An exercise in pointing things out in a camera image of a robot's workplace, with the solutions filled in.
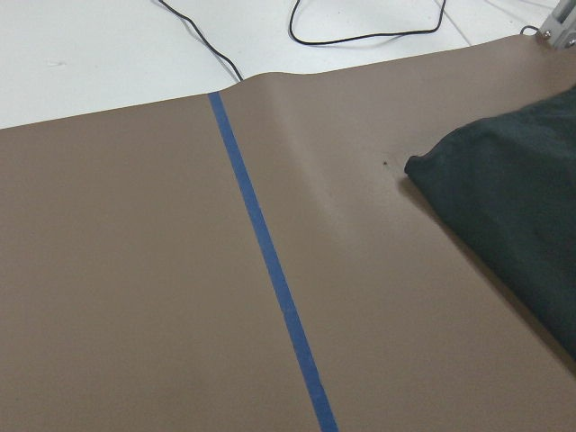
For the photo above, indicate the brown paper table cover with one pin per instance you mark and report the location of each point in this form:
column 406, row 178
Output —
column 134, row 296

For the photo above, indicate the black graphic t-shirt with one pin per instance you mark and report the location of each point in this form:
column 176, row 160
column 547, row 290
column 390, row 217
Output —
column 505, row 185

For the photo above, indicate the blue tape grid line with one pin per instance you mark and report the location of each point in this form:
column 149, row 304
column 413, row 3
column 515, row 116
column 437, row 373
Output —
column 300, row 345

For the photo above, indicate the aluminium frame post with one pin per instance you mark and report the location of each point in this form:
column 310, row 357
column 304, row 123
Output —
column 558, row 29

